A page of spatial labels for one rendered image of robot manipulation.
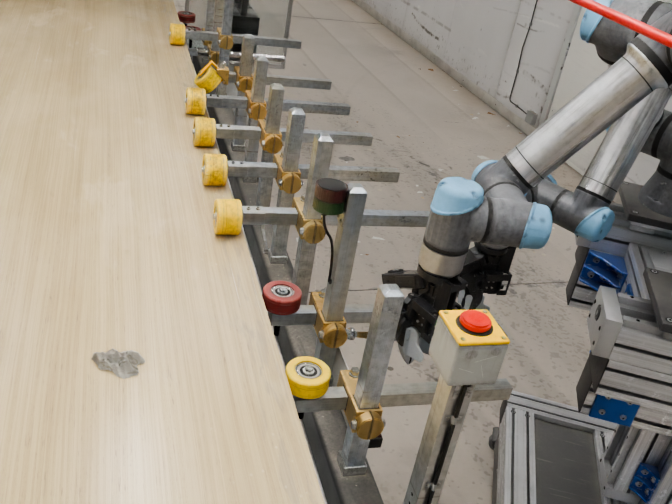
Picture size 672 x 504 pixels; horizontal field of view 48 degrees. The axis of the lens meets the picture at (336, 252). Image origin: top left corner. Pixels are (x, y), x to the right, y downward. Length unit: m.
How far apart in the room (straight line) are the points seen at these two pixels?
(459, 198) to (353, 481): 0.58
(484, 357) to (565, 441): 1.55
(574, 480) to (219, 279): 1.29
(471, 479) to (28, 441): 1.65
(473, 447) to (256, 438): 1.54
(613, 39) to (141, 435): 1.18
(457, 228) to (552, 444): 1.37
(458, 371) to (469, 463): 1.65
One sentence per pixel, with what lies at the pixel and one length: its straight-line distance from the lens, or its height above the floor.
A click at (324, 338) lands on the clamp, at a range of 1.51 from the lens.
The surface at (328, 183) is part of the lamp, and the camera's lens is 1.38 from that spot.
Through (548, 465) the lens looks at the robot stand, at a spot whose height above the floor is 0.21.
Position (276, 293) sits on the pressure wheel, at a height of 0.90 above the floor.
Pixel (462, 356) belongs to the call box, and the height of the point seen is 1.20.
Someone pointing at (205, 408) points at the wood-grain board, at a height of 0.90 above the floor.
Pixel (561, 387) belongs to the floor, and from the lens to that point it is 3.08.
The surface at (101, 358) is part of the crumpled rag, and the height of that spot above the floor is 0.91.
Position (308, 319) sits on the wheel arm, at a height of 0.84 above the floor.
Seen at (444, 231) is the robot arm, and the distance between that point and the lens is 1.19.
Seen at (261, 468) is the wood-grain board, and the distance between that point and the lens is 1.15.
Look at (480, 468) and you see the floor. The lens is 2.59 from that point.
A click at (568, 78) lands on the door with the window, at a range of 5.43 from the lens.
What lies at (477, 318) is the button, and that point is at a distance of 0.96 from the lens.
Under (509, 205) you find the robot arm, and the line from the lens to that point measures 1.21.
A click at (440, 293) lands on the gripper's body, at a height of 1.10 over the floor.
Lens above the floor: 1.73
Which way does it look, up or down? 29 degrees down
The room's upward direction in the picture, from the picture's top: 10 degrees clockwise
